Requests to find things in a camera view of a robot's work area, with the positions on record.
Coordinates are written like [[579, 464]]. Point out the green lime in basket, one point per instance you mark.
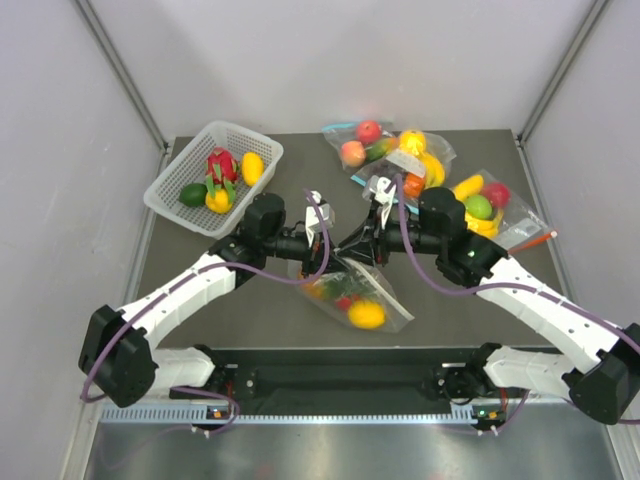
[[193, 195]]

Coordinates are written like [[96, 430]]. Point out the dark purple grapes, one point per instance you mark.
[[384, 168]]

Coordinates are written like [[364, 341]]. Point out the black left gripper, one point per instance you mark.
[[314, 257]]

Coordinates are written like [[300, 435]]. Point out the red pepper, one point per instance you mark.
[[344, 303]]

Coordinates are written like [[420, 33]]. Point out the red dragon fruit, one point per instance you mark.
[[222, 172]]

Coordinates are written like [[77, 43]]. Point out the yellow banana bunch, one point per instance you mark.
[[487, 228]]

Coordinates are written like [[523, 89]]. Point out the white perforated plastic basket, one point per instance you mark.
[[190, 167]]

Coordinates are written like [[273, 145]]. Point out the orange pineapple with green leaves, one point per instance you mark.
[[332, 286]]

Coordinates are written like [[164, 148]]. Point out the orange yellow round fruit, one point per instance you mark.
[[413, 142]]

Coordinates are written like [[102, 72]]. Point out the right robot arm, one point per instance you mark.
[[596, 366]]

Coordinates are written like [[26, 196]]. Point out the pink peach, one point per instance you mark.
[[352, 154]]

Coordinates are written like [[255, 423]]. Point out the aluminium frame post right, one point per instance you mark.
[[586, 27]]

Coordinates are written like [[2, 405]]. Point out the zip bag with apple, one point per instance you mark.
[[337, 134]]

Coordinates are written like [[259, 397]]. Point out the green red mango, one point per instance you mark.
[[380, 148]]

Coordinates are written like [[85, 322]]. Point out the aluminium frame post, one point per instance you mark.
[[101, 36], [586, 27]]

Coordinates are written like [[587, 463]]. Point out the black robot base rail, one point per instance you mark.
[[344, 381]]

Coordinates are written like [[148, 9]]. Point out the red slider zip bag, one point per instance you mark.
[[521, 227]]

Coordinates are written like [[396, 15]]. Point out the yellow lemon in basket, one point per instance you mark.
[[219, 202]]

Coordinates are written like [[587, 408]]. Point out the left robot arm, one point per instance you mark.
[[121, 356]]

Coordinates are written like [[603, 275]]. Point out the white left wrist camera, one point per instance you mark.
[[318, 217]]

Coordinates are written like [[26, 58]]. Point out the small orange pumpkin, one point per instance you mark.
[[413, 185]]

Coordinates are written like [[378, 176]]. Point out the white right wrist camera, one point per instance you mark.
[[381, 191]]

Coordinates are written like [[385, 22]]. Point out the yellow mango in basket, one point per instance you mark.
[[252, 168]]

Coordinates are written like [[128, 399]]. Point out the polka dot zip bag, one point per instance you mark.
[[397, 316]]

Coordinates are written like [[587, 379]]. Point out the red apple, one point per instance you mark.
[[368, 132]]

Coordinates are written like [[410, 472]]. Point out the blue zip bag with grapes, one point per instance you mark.
[[437, 146]]

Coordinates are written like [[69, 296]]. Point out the aluminium frame post left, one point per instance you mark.
[[101, 36]]

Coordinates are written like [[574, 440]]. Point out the green apple in bag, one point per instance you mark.
[[479, 207]]

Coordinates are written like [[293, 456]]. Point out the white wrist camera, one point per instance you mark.
[[318, 217], [381, 191]]

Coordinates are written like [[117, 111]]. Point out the red fruit in bag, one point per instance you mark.
[[498, 195]]

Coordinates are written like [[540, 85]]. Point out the yellow banana in grape bag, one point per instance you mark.
[[435, 172]]

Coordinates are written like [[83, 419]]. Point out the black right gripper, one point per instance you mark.
[[357, 248]]

